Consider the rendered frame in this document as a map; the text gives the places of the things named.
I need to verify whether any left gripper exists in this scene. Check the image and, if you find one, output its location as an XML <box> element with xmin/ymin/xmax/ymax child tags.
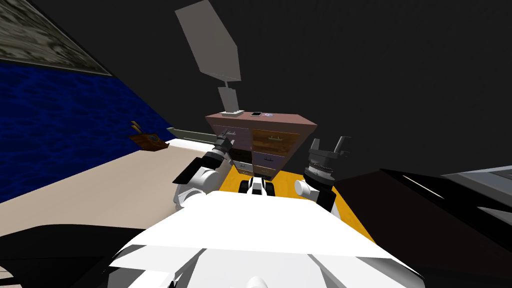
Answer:
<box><xmin>213</xmin><ymin>128</ymin><xmax>237</xmax><ymax>155</ymax></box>

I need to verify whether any brown wooden box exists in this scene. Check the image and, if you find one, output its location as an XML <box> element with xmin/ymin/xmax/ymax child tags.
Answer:
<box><xmin>128</xmin><ymin>120</ymin><xmax>170</xmax><ymax>153</ymax></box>

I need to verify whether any framed wall picture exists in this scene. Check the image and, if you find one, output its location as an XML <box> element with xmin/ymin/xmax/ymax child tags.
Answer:
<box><xmin>0</xmin><ymin>0</ymin><xmax>113</xmax><ymax>77</ymax></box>

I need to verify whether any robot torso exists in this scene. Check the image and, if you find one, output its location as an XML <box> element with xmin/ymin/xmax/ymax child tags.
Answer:
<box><xmin>107</xmin><ymin>176</ymin><xmax>426</xmax><ymax>288</ymax></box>

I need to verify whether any brown dresser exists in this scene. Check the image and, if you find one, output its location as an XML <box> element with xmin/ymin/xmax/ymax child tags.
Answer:
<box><xmin>204</xmin><ymin>111</ymin><xmax>319</xmax><ymax>181</ymax></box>

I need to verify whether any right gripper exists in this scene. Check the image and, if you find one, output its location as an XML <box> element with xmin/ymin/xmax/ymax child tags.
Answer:
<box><xmin>307</xmin><ymin>135</ymin><xmax>353</xmax><ymax>167</ymax></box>

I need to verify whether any purple drawer front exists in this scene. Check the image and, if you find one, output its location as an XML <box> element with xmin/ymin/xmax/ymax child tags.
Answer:
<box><xmin>212</xmin><ymin>124</ymin><xmax>253</xmax><ymax>152</ymax></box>

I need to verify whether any grey flat screen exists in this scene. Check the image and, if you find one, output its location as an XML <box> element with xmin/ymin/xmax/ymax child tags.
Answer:
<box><xmin>174</xmin><ymin>0</ymin><xmax>245</xmax><ymax>118</ymax></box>

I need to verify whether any wooden drawer front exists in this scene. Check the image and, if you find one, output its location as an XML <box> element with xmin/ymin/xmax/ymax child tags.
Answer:
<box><xmin>251</xmin><ymin>128</ymin><xmax>301</xmax><ymax>158</ymax></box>

